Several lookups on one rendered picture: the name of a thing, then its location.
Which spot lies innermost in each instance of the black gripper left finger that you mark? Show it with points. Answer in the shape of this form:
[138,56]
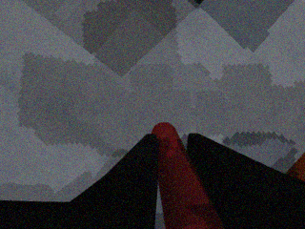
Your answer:
[124,198]

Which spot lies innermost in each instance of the dark red peg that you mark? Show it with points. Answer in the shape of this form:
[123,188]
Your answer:
[183,197]

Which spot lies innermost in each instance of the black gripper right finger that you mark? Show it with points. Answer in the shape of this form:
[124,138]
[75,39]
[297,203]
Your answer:
[245,193]

